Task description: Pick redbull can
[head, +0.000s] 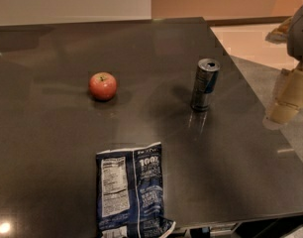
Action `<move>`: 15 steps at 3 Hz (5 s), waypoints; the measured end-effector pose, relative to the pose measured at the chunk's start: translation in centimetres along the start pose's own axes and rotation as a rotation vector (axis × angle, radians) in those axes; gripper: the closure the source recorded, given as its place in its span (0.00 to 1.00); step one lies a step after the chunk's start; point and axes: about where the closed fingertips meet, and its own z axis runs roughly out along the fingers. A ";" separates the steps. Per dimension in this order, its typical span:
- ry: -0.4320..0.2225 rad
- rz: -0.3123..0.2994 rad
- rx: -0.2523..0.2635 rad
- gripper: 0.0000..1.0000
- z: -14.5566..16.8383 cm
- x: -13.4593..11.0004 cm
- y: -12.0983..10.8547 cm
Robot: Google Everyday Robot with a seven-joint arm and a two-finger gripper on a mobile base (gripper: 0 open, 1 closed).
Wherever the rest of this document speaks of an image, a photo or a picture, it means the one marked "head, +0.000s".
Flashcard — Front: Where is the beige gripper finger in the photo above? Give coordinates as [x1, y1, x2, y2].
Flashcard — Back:
[266, 103, 299, 124]

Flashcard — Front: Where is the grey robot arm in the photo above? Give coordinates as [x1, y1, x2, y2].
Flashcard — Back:
[264, 5, 303, 128]

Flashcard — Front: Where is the silver blue redbull can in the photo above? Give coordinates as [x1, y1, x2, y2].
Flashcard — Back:
[190, 59, 221, 112]

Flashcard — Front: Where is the blue chip bag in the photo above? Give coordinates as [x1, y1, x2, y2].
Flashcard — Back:
[96, 142, 175, 238]

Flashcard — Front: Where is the red apple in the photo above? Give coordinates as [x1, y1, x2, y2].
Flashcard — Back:
[89, 72, 117, 101]

